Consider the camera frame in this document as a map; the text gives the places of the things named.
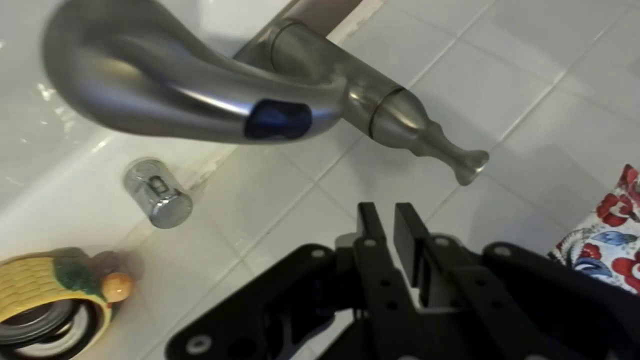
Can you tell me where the floral fabric curtain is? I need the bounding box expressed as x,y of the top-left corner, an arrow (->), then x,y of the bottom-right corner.
548,162 -> 640,295

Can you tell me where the brushed steel faucet spout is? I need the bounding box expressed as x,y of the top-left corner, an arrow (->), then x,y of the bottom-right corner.
39,0 -> 406,146

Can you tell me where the chrome sink hole cap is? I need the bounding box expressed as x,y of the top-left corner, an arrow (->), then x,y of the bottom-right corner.
121,155 -> 195,230

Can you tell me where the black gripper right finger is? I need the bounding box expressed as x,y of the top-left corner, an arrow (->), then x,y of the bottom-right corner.
391,201 -> 640,360

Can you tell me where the white double sink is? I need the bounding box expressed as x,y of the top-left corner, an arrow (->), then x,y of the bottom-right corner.
0,0 -> 236,263

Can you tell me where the black rubber sink stopper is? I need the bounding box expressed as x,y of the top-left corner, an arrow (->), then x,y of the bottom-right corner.
0,299 -> 101,360

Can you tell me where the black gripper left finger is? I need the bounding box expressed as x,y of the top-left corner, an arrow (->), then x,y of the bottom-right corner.
163,201 -> 418,360

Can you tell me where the brushed steel faucet handle lever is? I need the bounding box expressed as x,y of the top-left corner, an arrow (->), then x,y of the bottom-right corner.
367,87 -> 492,188

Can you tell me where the steel faucet base plate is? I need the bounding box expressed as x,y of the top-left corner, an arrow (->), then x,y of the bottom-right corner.
232,0 -> 366,67

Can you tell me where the yellow green sponge holder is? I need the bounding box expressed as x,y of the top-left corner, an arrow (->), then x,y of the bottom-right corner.
0,245 -> 135,360

